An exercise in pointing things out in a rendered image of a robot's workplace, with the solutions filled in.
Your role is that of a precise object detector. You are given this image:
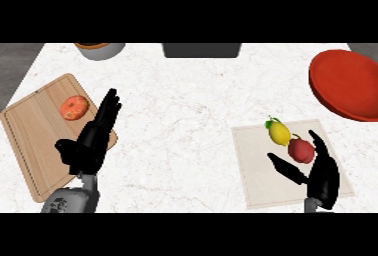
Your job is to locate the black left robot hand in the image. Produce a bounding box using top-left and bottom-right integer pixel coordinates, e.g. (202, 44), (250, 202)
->
(53, 88), (123, 177)

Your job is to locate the dark grey appliance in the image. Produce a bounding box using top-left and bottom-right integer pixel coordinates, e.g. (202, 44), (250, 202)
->
(161, 43), (244, 59)

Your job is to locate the yellow lemon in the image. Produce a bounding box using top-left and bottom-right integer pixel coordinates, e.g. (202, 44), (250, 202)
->
(264, 115), (292, 147)

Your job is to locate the orange tomato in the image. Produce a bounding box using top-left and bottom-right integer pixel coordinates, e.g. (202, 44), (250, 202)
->
(59, 95), (92, 122)

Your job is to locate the red bell pepper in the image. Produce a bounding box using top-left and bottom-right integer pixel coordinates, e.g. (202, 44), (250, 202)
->
(286, 133), (316, 165)

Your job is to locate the wooden cutting board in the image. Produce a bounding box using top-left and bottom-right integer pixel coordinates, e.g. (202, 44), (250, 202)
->
(0, 73), (120, 204)

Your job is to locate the grey pot with orange rim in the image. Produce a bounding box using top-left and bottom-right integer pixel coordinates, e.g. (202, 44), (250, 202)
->
(72, 43), (127, 62)

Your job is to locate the beige placemat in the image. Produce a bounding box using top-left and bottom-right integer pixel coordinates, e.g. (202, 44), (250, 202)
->
(230, 118), (357, 211)

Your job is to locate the red bowl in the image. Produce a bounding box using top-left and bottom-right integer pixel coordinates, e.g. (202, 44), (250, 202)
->
(307, 49), (378, 123)

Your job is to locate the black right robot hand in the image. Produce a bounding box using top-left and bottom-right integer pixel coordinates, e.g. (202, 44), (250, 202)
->
(266, 129), (341, 211)

